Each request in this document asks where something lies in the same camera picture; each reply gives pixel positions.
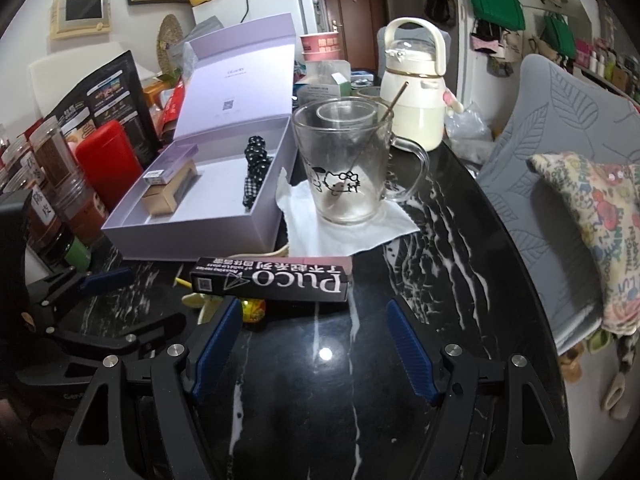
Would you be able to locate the white refrigerator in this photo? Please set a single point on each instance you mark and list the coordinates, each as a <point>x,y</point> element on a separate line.
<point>232,12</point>

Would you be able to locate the cream white kettle bottle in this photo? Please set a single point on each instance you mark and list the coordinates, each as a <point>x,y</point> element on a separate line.
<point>414,83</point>

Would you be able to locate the grey leaf chair far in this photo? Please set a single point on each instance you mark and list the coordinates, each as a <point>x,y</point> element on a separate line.
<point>415,35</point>

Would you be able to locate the gold cardboard box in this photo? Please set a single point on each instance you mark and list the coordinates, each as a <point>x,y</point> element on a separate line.
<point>163,199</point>

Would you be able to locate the red snack bag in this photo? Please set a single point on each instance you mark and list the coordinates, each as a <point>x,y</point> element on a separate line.
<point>171,114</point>

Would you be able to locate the white medicine box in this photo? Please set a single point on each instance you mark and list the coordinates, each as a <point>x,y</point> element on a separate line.
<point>324,80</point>

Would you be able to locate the floral fabric cushion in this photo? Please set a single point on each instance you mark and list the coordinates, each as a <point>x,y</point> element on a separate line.
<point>603,200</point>

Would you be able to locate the green tote bag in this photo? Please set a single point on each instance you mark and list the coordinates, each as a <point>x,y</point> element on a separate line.
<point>507,14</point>

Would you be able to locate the glass Hello Kitty mug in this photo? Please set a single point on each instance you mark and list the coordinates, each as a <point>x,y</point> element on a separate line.
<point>345,146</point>

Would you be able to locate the red cylindrical tin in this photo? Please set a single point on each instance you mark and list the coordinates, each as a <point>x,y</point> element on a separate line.
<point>107,160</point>

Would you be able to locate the black snack pouch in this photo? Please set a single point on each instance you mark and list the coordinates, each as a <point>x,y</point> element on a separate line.
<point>112,92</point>

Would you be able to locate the orange peel labelled jar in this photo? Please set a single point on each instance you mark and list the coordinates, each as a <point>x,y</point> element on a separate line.
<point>43,223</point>

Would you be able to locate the grey leaf chair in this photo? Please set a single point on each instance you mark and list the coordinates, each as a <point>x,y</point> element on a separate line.
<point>555,113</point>
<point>415,35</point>

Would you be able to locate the wall intercom panel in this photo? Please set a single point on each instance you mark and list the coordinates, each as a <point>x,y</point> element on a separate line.
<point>77,18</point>

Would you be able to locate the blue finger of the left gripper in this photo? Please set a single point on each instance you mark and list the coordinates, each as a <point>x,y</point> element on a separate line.
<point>109,280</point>

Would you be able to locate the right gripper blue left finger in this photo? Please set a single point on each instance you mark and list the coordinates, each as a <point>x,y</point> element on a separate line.
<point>211,351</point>

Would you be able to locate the green labelled dark jar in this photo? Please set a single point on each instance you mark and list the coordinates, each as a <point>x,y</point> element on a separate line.
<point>67,250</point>

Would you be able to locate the black polka dot scrunchie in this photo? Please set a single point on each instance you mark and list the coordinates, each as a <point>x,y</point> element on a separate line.
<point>257,158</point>

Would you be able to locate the short orange jar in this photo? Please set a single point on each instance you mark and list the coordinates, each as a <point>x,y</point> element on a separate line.
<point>80,208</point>

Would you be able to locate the tall brown spice jar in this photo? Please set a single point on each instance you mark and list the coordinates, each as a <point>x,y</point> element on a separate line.
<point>54,155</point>

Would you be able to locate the black white gingham scrunchie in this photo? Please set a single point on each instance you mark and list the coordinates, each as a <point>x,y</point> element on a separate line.
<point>251,190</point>

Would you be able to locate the grey leaf chair near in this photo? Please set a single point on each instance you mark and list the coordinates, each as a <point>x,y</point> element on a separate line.
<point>555,113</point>

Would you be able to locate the pink paper cup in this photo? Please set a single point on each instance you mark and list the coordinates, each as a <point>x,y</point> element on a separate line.
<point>322,46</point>

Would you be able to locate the brown wooden door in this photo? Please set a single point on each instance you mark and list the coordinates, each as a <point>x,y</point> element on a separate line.
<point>357,23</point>

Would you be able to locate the lavender open gift box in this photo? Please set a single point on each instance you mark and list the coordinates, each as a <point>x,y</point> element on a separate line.
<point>241,86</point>

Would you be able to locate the white tissue napkin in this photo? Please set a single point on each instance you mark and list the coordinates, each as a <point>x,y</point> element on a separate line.
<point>309,235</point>

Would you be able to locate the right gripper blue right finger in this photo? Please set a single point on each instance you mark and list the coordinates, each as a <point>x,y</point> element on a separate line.
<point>417,364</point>

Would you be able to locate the black PUCO box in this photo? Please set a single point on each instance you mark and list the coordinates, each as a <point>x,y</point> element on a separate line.
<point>312,279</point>

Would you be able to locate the purple eyes product box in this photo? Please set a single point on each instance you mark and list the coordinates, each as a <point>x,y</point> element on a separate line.
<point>169,163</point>

